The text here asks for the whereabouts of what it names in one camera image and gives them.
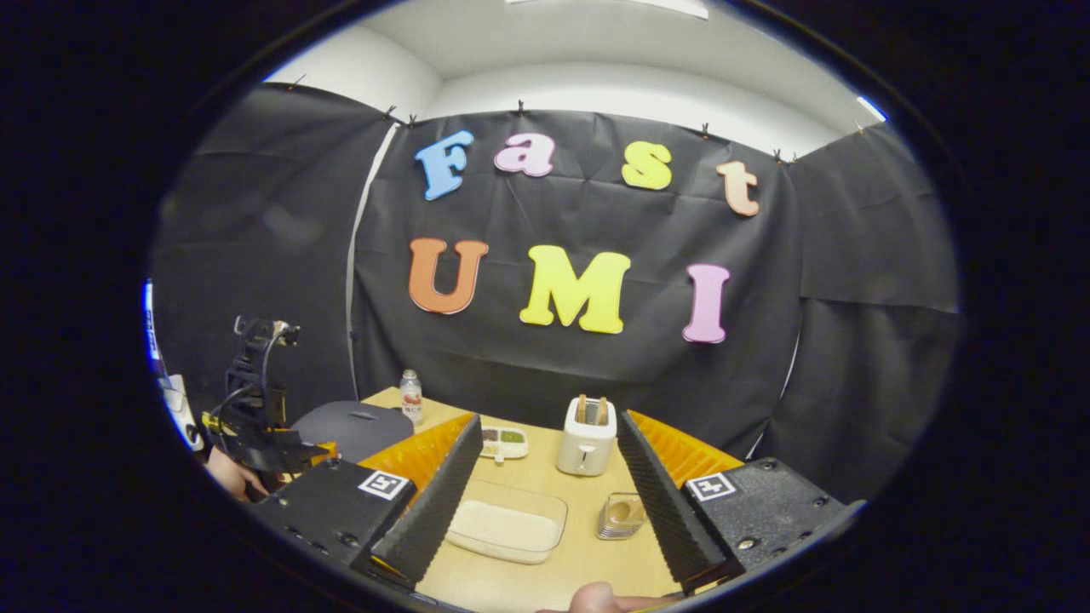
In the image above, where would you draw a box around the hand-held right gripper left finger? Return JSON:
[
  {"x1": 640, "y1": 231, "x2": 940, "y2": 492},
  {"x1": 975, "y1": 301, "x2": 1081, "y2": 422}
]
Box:
[{"x1": 251, "y1": 415, "x2": 484, "y2": 590}]

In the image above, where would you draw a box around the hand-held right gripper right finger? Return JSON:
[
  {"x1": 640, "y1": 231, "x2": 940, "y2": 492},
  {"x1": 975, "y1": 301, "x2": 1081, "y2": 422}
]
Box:
[{"x1": 617, "y1": 410, "x2": 865, "y2": 594}]

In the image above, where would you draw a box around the dark grey rice cooker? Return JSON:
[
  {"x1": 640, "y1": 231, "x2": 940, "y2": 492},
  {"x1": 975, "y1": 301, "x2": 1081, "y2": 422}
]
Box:
[{"x1": 292, "y1": 400, "x2": 416, "y2": 466}]

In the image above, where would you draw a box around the clear chopstick holder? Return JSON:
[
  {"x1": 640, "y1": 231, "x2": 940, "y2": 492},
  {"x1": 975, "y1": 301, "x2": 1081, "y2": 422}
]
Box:
[{"x1": 596, "y1": 492, "x2": 649, "y2": 541}]

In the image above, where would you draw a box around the clear rectangular rice container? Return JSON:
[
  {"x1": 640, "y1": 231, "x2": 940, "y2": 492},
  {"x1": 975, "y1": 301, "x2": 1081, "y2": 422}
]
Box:
[{"x1": 445, "y1": 479, "x2": 569, "y2": 564}]

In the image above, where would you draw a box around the white divided grain dish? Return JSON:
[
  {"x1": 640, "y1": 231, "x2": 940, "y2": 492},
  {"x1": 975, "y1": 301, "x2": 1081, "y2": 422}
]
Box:
[{"x1": 479, "y1": 426, "x2": 529, "y2": 461}]

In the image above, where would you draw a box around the white toaster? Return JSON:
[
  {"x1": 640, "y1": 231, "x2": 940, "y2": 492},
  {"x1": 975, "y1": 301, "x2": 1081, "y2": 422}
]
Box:
[{"x1": 556, "y1": 395, "x2": 618, "y2": 478}]

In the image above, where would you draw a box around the small clear red-label bottle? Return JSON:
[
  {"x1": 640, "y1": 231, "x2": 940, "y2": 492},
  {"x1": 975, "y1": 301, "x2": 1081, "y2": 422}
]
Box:
[{"x1": 399, "y1": 370, "x2": 424, "y2": 425}]

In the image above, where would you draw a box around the computer monitor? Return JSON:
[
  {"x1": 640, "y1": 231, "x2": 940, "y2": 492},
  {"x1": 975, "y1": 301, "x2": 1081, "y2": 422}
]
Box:
[{"x1": 143, "y1": 281, "x2": 164, "y2": 375}]

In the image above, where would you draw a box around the black backdrop cloth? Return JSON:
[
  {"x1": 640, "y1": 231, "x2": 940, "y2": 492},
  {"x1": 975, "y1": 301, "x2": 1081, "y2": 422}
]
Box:
[{"x1": 149, "y1": 81, "x2": 961, "y2": 505}]

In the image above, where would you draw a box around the ceiling light panel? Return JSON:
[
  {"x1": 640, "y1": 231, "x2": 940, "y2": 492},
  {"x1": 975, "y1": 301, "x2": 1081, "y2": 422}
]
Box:
[{"x1": 509, "y1": 0, "x2": 710, "y2": 20}]

